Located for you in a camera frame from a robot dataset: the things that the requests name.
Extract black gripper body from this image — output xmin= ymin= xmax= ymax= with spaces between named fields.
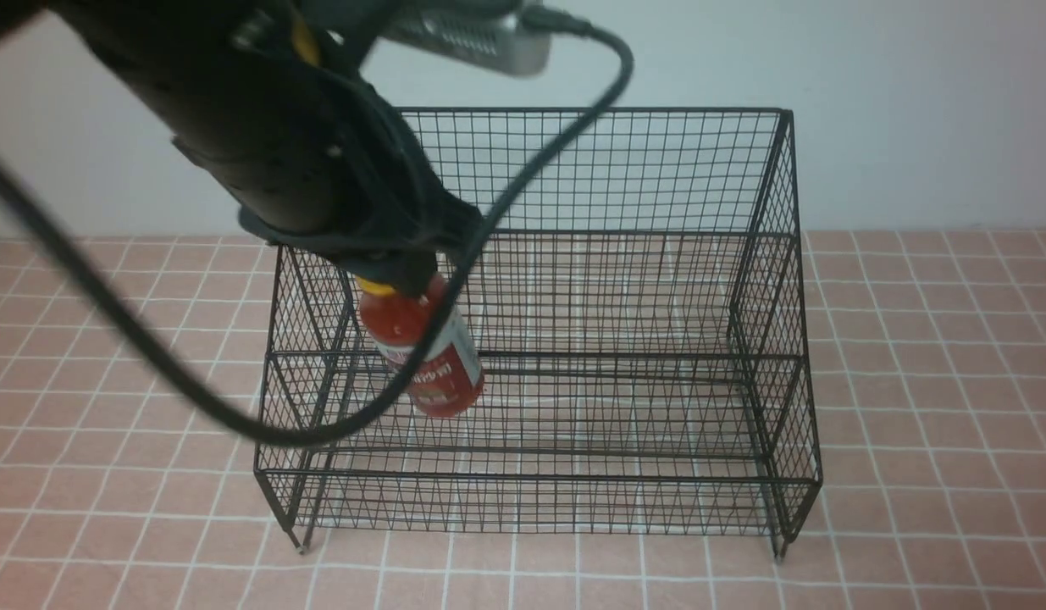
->
xmin=52 ymin=1 xmax=444 ymax=253

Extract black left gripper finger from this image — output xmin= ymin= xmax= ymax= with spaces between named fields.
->
xmin=429 ymin=191 xmax=484 ymax=255

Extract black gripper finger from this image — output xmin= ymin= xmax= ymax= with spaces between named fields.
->
xmin=332 ymin=248 xmax=439 ymax=297

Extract red ketchup bottle yellow cap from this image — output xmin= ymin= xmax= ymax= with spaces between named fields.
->
xmin=355 ymin=273 xmax=484 ymax=417

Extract black camera cable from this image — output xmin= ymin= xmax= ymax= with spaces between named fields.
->
xmin=0 ymin=4 xmax=635 ymax=449

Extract black wire mesh shelf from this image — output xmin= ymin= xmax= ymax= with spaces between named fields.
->
xmin=254 ymin=108 xmax=823 ymax=561

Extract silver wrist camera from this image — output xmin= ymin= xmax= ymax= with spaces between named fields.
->
xmin=383 ymin=1 xmax=552 ymax=77

